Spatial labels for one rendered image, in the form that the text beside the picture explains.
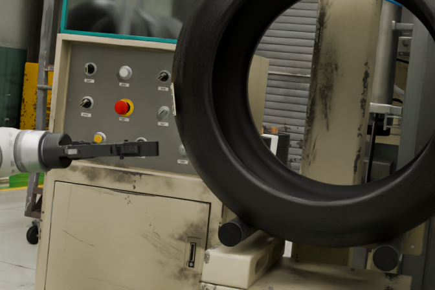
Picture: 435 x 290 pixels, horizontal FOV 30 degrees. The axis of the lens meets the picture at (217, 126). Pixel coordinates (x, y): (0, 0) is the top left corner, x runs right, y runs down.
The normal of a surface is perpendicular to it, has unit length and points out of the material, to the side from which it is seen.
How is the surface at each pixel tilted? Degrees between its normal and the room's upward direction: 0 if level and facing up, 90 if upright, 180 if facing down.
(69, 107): 90
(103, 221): 90
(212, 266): 90
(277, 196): 100
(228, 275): 90
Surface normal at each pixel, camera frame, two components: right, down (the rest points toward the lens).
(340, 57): -0.26, 0.02
